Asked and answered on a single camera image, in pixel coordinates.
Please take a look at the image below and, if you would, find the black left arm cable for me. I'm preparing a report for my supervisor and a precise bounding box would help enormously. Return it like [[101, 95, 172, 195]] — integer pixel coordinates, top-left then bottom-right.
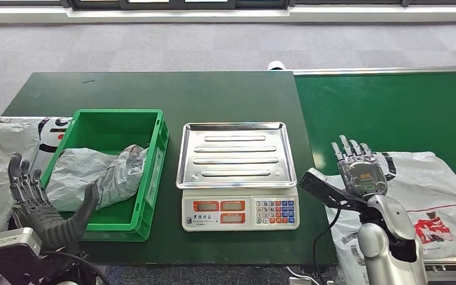
[[39, 251, 112, 285]]

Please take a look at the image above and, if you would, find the white parcel black print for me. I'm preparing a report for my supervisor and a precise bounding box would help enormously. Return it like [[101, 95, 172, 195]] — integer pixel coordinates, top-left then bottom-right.
[[0, 116, 72, 219]]

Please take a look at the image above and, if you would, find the white window sill ledge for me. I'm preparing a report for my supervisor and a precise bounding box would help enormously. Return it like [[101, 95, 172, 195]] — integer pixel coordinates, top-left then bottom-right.
[[0, 4, 456, 25]]

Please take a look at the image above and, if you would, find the white power strip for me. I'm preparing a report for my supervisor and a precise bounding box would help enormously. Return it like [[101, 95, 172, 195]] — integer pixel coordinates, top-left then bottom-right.
[[286, 267, 323, 285]]

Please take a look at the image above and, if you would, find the parcel bag with ring print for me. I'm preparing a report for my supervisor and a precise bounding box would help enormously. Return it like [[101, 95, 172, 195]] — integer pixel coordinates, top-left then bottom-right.
[[324, 173, 371, 285]]

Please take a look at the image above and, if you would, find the white scale with steel tray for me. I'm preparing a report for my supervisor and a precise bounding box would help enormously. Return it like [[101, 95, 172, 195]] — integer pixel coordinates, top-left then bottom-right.
[[176, 122, 301, 232]]

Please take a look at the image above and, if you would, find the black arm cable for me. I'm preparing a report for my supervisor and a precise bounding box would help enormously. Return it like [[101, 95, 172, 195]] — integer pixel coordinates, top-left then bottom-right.
[[39, 251, 112, 285], [312, 204, 343, 285]]

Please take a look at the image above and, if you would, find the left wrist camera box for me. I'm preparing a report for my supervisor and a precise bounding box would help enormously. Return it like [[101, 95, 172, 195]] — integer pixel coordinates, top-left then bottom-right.
[[0, 227, 44, 285]]

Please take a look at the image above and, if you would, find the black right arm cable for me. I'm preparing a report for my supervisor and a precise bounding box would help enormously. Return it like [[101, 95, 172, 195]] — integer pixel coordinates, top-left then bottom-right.
[[312, 204, 343, 285]]

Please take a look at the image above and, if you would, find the large white parcel red print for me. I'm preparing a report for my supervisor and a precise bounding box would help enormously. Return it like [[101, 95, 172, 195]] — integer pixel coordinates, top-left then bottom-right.
[[369, 151, 456, 261]]

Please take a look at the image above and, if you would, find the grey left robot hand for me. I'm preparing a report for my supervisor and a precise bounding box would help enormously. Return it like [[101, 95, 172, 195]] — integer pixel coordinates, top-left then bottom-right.
[[7, 152, 100, 252]]

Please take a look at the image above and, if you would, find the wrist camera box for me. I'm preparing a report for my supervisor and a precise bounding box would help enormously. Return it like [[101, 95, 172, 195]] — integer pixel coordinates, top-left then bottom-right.
[[0, 227, 44, 285], [299, 167, 366, 213]]

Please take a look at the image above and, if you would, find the green plastic crate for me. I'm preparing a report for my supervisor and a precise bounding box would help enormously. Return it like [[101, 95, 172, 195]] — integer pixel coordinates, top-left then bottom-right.
[[39, 109, 170, 243]]

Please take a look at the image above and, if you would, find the white conveyor end roller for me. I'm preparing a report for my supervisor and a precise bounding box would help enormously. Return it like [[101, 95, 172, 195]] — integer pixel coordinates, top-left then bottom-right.
[[266, 59, 289, 72]]

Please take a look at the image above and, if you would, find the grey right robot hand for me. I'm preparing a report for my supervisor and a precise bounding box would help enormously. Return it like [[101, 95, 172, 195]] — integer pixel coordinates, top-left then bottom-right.
[[330, 135, 389, 200]]

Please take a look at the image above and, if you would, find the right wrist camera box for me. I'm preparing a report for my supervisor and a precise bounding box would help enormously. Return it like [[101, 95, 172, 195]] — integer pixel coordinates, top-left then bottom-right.
[[299, 167, 366, 213]]

